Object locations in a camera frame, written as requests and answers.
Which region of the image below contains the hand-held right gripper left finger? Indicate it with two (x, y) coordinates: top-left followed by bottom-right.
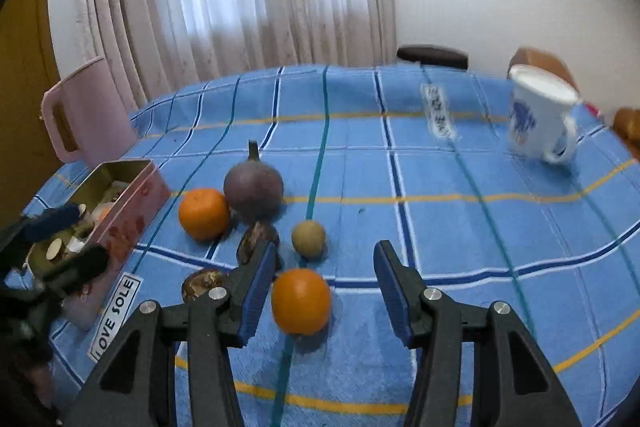
(65, 239), (280, 427)

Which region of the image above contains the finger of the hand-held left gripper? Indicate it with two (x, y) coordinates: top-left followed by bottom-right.
(0, 203), (88, 260)
(30, 246), (112, 304)

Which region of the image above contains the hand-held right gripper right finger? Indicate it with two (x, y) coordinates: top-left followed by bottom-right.
(372, 239), (583, 427)

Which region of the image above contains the orange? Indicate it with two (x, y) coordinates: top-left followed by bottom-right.
(271, 268), (332, 336)
(178, 188), (232, 242)

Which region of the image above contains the pink tin box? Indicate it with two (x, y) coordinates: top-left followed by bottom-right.
(25, 159), (174, 333)

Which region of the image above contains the brown mushroom near fruit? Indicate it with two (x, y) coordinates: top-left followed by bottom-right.
(236, 222), (281, 267)

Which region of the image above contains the dark brown fruit shell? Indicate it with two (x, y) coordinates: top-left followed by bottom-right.
(181, 270), (231, 304)

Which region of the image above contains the small tan longan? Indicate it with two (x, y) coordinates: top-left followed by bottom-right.
(291, 220), (328, 260)

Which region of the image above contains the blue plaid tablecloth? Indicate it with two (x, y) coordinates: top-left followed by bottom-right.
(22, 64), (640, 427)

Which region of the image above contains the purple round fruit with stem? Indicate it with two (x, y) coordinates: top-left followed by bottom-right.
(223, 140), (285, 226)

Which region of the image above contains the pink plastic chair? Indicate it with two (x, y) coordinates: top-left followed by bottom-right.
(41, 56), (139, 164)

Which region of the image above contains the wooden door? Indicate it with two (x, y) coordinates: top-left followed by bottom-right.
(0, 0), (62, 230)

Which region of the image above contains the white mug with blue print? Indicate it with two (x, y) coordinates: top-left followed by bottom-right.
(507, 64), (584, 166)

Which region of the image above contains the dark round stool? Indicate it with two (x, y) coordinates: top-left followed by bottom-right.
(396, 45), (470, 70)

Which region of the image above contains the white star-print curtain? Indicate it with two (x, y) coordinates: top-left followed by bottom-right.
(72, 0), (399, 108)

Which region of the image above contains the brown wooden chair back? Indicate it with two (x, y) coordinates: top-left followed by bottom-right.
(507, 47), (582, 94)

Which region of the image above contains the orange-brown soft object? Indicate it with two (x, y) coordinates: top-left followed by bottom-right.
(612, 107), (640, 158)

